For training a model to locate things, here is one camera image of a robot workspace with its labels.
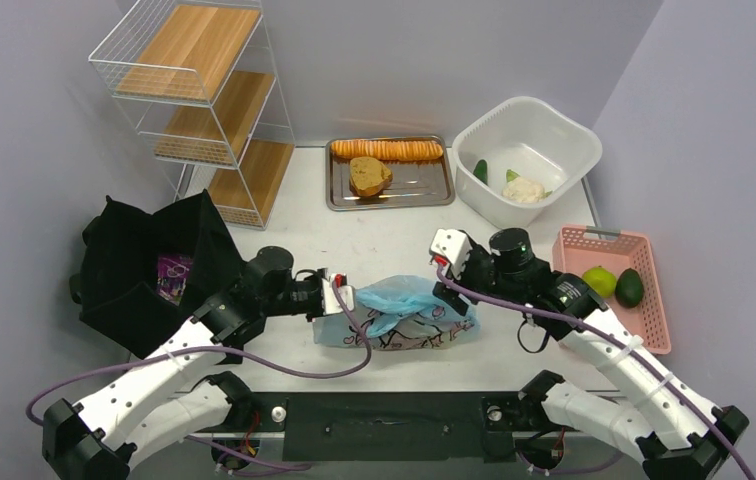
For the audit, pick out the brown bread slice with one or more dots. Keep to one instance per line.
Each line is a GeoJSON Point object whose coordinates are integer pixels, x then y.
{"type": "Point", "coordinates": [369, 176]}

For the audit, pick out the white wire wooden shelf rack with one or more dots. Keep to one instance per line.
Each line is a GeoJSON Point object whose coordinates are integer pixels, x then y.
{"type": "Point", "coordinates": [199, 83]}

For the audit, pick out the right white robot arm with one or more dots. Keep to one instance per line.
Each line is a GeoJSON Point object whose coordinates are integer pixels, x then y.
{"type": "Point", "coordinates": [667, 427]}

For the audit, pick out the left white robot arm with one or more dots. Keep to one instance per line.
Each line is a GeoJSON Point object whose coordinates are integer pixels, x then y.
{"type": "Point", "coordinates": [173, 393]}

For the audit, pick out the white plastic basin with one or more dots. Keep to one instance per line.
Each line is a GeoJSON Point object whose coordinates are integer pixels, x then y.
{"type": "Point", "coordinates": [532, 139]}

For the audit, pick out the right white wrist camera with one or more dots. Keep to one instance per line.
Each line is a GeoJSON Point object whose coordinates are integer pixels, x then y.
{"type": "Point", "coordinates": [453, 246]}

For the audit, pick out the black fabric tote bag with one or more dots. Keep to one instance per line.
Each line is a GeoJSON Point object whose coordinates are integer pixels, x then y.
{"type": "Point", "coordinates": [116, 286]}

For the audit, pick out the blue printed plastic bag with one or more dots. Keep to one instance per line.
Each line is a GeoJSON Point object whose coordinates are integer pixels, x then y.
{"type": "Point", "coordinates": [398, 313]}

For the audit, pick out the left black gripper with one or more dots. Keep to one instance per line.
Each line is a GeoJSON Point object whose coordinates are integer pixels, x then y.
{"type": "Point", "coordinates": [317, 279]}

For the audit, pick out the dark green avocado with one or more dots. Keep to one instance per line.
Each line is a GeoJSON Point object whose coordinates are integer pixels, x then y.
{"type": "Point", "coordinates": [630, 290]}

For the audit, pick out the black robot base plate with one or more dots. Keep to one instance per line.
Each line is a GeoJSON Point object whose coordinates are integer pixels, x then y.
{"type": "Point", "coordinates": [390, 426]}

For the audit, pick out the white cauliflower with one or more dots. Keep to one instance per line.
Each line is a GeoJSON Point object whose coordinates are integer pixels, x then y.
{"type": "Point", "coordinates": [524, 190]}

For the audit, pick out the green lime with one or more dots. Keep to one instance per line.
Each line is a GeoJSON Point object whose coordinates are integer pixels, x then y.
{"type": "Point", "coordinates": [601, 280]}

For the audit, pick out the purple snack packet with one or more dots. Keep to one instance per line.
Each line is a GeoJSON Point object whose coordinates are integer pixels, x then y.
{"type": "Point", "coordinates": [172, 275]}

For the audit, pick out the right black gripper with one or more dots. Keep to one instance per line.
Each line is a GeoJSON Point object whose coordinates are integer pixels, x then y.
{"type": "Point", "coordinates": [474, 255]}

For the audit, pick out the row of orange crackers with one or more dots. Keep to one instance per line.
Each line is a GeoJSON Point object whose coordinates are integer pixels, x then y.
{"type": "Point", "coordinates": [390, 150]}

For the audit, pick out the steel tray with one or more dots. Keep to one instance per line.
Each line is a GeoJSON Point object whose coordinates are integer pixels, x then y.
{"type": "Point", "coordinates": [415, 184]}

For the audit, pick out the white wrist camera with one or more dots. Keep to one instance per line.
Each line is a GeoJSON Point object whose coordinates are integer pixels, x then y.
{"type": "Point", "coordinates": [453, 246]}
{"type": "Point", "coordinates": [337, 295]}

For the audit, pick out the pink plastic basket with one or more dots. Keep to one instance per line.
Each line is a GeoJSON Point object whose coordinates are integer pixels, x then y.
{"type": "Point", "coordinates": [578, 248]}

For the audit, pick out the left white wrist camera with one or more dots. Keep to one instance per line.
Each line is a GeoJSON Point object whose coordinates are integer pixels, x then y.
{"type": "Point", "coordinates": [337, 295]}

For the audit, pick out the green cucumber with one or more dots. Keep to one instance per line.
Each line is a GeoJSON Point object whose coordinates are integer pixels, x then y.
{"type": "Point", "coordinates": [481, 171]}

